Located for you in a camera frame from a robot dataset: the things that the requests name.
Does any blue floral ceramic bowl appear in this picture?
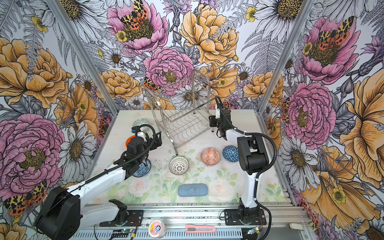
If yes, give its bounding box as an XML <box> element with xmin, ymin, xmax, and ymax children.
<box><xmin>133</xmin><ymin>159</ymin><xmax>152</xmax><ymax>178</ymax></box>

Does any white black lattice bowl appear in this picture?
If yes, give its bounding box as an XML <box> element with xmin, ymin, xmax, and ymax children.
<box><xmin>169</xmin><ymin>156</ymin><xmax>190</xmax><ymax>175</ymax></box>

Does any steel wire dish rack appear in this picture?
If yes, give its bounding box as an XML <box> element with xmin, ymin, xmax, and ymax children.
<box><xmin>145</xmin><ymin>70</ymin><xmax>215</xmax><ymax>155</ymax></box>

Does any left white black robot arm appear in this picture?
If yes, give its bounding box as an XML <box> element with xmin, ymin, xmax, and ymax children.
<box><xmin>34</xmin><ymin>125</ymin><xmax>162</xmax><ymax>240</ymax></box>

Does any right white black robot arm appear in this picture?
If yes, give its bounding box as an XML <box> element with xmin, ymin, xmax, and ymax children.
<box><xmin>209</xmin><ymin>110</ymin><xmax>269</xmax><ymax>225</ymax></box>

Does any orange plastic bowl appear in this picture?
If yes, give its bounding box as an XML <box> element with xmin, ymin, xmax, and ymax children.
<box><xmin>125</xmin><ymin>135</ymin><xmax>135</xmax><ymax>147</ymax></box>

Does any green patterned ceramic bowl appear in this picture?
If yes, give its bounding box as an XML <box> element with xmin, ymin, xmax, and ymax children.
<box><xmin>132</xmin><ymin>118</ymin><xmax>150</xmax><ymax>132</ymax></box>

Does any dark blue patterned bowl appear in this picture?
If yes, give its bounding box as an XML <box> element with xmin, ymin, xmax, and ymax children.
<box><xmin>222</xmin><ymin>146</ymin><xmax>239</xmax><ymax>163</ymax></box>

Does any red patterned ceramic bowl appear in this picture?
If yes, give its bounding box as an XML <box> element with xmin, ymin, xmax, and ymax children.
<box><xmin>201</xmin><ymin>148</ymin><xmax>221</xmax><ymax>166</ymax></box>

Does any blue grey sponge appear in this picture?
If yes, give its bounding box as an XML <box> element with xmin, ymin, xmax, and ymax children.
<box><xmin>178</xmin><ymin>184</ymin><xmax>208</xmax><ymax>198</ymax></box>

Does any round pink sticker tin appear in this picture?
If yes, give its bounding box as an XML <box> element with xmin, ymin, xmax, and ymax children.
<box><xmin>148</xmin><ymin>220</ymin><xmax>167</xmax><ymax>239</ymax></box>

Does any small green circuit board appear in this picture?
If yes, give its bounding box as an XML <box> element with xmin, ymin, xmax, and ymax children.
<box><xmin>112</xmin><ymin>229</ymin><xmax>135</xmax><ymax>236</ymax></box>

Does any pink utility knife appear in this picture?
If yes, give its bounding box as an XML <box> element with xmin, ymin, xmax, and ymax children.
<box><xmin>186</xmin><ymin>224</ymin><xmax>217</xmax><ymax>234</ymax></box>

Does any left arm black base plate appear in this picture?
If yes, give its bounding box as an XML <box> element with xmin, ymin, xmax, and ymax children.
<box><xmin>99</xmin><ymin>210</ymin><xmax>144</xmax><ymax>227</ymax></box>

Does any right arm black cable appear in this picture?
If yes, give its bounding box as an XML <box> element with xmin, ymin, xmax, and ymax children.
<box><xmin>214</xmin><ymin>95</ymin><xmax>278</xmax><ymax>240</ymax></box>

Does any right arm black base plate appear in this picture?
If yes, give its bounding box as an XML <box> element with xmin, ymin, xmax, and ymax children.
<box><xmin>224</xmin><ymin>208</ymin><xmax>267</xmax><ymax>226</ymax></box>

